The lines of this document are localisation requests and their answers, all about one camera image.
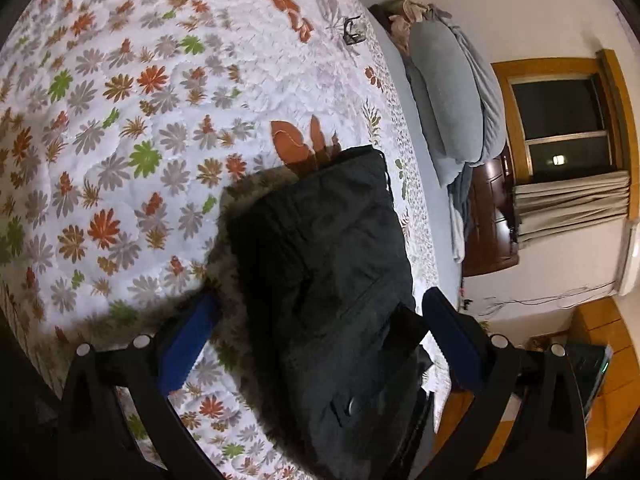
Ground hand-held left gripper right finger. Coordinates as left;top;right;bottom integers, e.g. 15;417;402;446
415;287;588;480

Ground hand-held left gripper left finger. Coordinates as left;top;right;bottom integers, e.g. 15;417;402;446
55;287;226;480

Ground black fur-trimmed jacket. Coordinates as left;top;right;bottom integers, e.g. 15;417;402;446
205;144;436;480

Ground white towel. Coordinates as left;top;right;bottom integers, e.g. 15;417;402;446
450;205;466;263

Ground dark wooden headboard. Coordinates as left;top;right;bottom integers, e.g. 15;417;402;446
462;145;521;277

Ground black device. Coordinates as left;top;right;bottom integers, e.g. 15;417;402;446
565;341;615;423

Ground grey blanket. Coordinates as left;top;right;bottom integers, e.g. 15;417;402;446
447;165;473;261

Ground light blue bed sheet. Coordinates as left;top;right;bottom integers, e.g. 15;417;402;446
367;7;463;311

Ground wooden wardrobe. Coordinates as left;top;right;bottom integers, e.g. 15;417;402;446
570;297;640;466

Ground beige curtain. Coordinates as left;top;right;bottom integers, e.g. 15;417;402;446
514;170;632;248

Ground white air conditioner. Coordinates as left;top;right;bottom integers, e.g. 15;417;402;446
617;220;640;297

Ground light blue pillow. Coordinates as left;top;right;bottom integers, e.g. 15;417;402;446
440;10;508;166
407;20;488;165

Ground floral quilt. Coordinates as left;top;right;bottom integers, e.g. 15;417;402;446
0;0;451;480

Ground wooden framed window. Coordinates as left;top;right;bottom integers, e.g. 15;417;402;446
490;50;640;221

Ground eyeglasses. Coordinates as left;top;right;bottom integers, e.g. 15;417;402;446
342;16;366;45

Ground beige cloth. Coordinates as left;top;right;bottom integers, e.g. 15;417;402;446
385;0;441;56

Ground white hanging cables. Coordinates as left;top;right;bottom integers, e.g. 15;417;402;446
462;282;616;316

